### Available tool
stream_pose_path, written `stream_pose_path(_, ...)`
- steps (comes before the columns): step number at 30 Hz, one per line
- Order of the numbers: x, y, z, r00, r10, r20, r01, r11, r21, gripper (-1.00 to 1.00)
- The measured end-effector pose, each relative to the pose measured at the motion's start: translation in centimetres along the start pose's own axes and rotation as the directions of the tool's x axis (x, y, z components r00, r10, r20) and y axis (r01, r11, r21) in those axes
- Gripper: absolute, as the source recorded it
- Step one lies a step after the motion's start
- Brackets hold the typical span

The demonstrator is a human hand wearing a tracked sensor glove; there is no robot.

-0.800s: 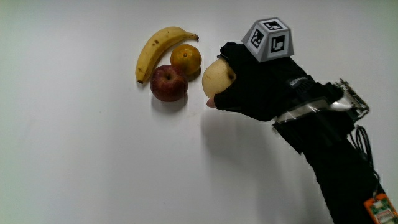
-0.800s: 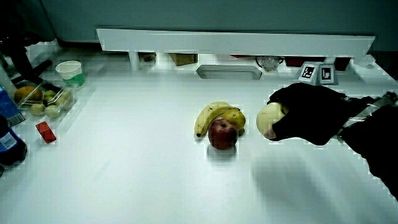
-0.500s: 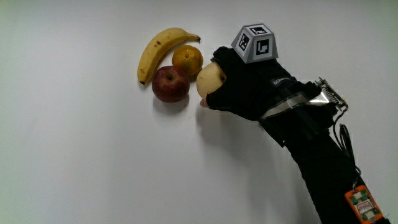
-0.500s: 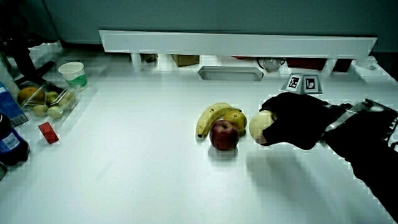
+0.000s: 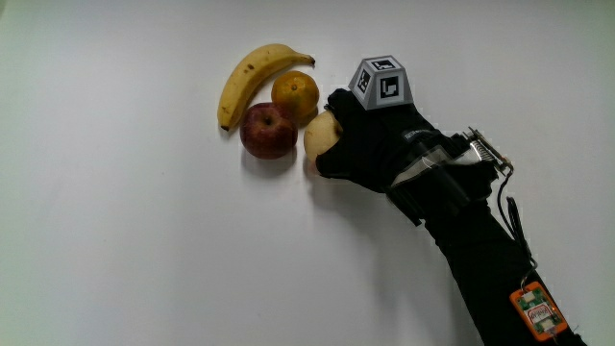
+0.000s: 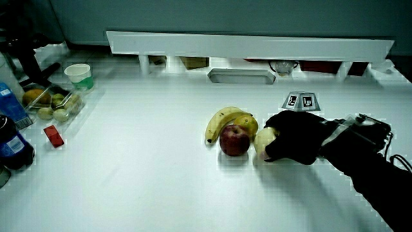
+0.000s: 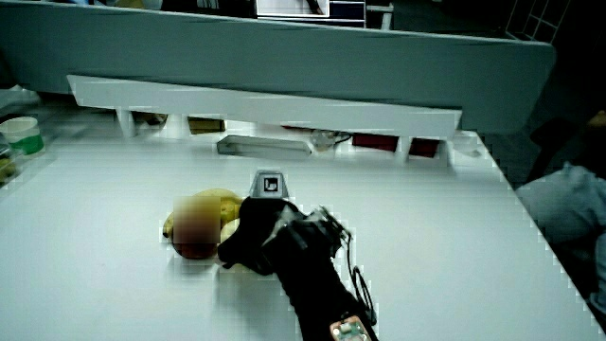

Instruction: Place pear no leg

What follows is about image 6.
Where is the black camera stand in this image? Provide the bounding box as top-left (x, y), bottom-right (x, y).
top-left (0, 0), bottom-right (66, 88)

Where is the white and green paper cup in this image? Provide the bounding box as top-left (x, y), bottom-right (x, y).
top-left (64, 63), bottom-right (95, 92)

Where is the red apple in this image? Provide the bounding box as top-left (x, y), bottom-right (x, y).
top-left (219, 124), bottom-right (251, 157)

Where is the person's right hand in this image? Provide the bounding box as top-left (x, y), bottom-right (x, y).
top-left (263, 91), bottom-right (326, 166)

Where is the white rectangular tray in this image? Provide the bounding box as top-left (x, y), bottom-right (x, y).
top-left (207, 68), bottom-right (277, 86)

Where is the yellow-green orange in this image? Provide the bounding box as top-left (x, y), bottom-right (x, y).
top-left (234, 114), bottom-right (259, 140)

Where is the clear glass cup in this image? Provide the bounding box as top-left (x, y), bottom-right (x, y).
top-left (268, 60), bottom-right (300, 77)

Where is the black wrist sensor unit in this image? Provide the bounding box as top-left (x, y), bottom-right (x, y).
top-left (321, 113), bottom-right (393, 153)

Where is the brown cardboard box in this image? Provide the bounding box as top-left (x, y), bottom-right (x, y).
top-left (179, 56), bottom-right (211, 71)

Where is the dark bottle with blue label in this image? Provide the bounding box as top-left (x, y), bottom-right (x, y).
top-left (0, 114), bottom-right (35, 171)

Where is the pale yellow pear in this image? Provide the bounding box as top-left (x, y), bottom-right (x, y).
top-left (253, 126), bottom-right (279, 160)

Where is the dark red box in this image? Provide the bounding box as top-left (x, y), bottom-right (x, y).
top-left (347, 61), bottom-right (370, 77)
top-left (299, 60), bottom-right (342, 75)

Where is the black cable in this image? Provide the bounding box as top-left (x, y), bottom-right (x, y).
top-left (383, 131), bottom-right (412, 173)

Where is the pale green pear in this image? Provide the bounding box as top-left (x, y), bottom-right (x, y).
top-left (64, 93), bottom-right (83, 114)
top-left (53, 108), bottom-right (70, 123)
top-left (37, 107), bottom-right (54, 121)

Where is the small green fruit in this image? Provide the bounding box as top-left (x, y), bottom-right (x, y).
top-left (51, 93), bottom-right (66, 109)

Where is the white raised shelf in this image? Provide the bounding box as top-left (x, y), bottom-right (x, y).
top-left (106, 30), bottom-right (395, 82)

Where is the yellow banana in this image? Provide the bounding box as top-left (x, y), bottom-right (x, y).
top-left (205, 106), bottom-right (252, 144)

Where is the blue carton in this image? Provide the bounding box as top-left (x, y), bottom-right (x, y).
top-left (0, 82), bottom-right (33, 130)

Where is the clear plastic fruit container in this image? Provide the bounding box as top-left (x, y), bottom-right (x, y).
top-left (23, 83), bottom-right (87, 124)

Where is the orange round fruit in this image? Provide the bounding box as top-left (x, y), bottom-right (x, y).
top-left (22, 88), bottom-right (52, 107)

